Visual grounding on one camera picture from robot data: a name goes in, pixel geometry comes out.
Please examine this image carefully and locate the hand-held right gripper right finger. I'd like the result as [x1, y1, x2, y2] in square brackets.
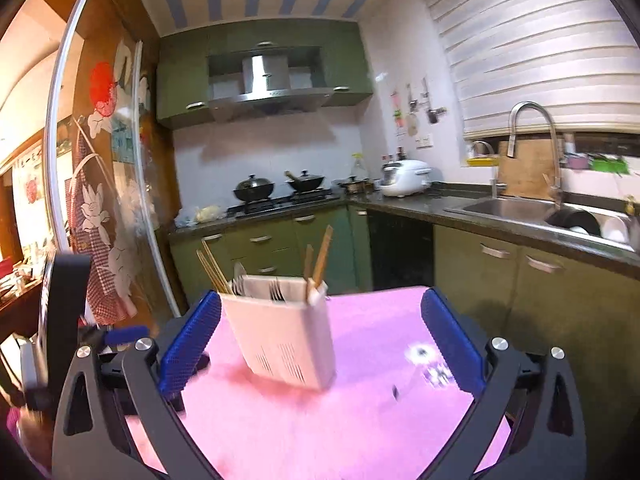
[420, 287, 588, 480]

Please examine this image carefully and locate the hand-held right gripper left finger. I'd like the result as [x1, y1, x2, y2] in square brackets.
[51, 288, 223, 480]

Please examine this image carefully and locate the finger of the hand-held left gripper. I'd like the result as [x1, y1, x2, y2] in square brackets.
[80, 326, 151, 356]
[166, 354, 212, 413]

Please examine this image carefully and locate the white plastic utensil holder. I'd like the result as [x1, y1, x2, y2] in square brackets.
[218, 274, 337, 392]

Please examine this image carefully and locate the person's left forearm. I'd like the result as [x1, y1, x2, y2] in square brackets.
[6, 402, 53, 478]

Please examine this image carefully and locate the wooden side table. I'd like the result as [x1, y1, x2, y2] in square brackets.
[0, 260, 49, 347]

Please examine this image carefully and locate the red checkered apron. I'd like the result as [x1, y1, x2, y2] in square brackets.
[64, 152, 142, 327]

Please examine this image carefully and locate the green base cabinet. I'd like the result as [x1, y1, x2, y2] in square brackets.
[168, 204, 374, 307]
[432, 224, 640, 480]

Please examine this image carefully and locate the framed calligraphy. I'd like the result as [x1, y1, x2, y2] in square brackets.
[9, 152, 52, 243]

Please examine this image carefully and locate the clear plastic bag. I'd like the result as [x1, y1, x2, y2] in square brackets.
[174, 203, 226, 226]

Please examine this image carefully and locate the flower etched glass door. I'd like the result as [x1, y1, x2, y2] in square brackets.
[44, 0, 187, 322]

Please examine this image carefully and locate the steel kitchen sink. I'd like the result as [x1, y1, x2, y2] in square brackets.
[444, 195, 637, 252]

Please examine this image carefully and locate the pink floral tablecloth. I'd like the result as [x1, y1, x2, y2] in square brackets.
[122, 285, 513, 480]

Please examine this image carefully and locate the black wok with lid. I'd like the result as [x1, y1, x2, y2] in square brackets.
[233, 173, 276, 204]

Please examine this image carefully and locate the black gas stove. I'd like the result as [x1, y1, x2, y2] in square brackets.
[225, 189, 347, 219]

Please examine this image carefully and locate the small steel faucet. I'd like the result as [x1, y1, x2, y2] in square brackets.
[467, 140, 499, 199]

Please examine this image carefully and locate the white rice cooker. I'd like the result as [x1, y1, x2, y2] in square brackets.
[379, 159, 434, 199]

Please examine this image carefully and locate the small steel pot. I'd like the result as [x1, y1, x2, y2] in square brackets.
[339, 175, 371, 196]

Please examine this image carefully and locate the wooden cutting board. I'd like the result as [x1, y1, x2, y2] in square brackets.
[497, 139, 569, 201]

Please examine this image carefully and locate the white bowl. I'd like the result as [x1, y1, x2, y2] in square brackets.
[602, 214, 629, 244]

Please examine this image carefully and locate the tall steel faucet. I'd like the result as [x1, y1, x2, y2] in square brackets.
[508, 101, 565, 211]

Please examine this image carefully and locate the red round paper cutout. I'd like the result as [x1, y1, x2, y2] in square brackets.
[88, 62, 117, 116]

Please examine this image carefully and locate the hanging black spatula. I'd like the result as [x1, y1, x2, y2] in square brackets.
[422, 77, 449, 125]

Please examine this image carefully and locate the green plastic basket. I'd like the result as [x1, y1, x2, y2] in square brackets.
[588, 155, 629, 176]

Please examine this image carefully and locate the pink hanging utensil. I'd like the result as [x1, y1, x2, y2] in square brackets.
[392, 88, 405, 136]

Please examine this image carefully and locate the steel range hood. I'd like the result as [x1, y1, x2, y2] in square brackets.
[207, 45, 334, 124]

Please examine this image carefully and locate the white window blind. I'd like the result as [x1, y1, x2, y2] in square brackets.
[414, 0, 640, 137]

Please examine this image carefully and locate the black wok with wooden handle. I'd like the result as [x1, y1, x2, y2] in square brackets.
[284, 169, 326, 195]

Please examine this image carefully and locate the narrow green wall cabinet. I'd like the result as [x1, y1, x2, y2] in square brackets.
[207, 24, 322, 57]

